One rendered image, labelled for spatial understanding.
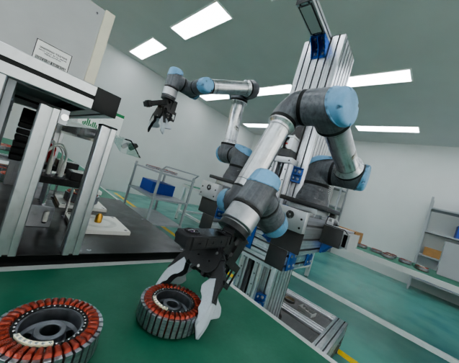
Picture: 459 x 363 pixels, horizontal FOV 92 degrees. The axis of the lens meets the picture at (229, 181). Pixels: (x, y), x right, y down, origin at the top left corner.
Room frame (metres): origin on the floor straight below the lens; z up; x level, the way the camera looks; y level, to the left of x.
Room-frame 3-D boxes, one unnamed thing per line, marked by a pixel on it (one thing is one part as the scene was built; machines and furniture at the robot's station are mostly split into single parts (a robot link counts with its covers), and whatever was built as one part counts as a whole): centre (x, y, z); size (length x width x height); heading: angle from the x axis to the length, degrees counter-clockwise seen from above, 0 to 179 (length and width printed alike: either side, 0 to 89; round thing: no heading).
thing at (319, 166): (1.07, -0.41, 1.20); 0.13 x 0.12 x 0.14; 46
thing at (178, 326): (0.40, 0.03, 0.77); 0.11 x 0.11 x 0.04
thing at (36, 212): (0.58, 0.45, 0.80); 0.08 x 0.05 x 0.06; 46
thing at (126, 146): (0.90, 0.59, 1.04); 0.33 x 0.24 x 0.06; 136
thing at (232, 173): (1.39, -0.03, 1.09); 0.15 x 0.15 x 0.10
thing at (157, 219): (3.50, 1.01, 0.51); 1.01 x 0.60 x 1.01; 46
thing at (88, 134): (0.70, 0.51, 1.03); 0.62 x 0.01 x 0.03; 46
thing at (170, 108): (1.16, 0.43, 1.29); 0.09 x 0.08 x 0.12; 140
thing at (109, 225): (0.68, 0.35, 0.78); 0.15 x 0.15 x 0.01; 46
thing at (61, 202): (0.85, 0.52, 0.78); 0.15 x 0.15 x 0.01; 46
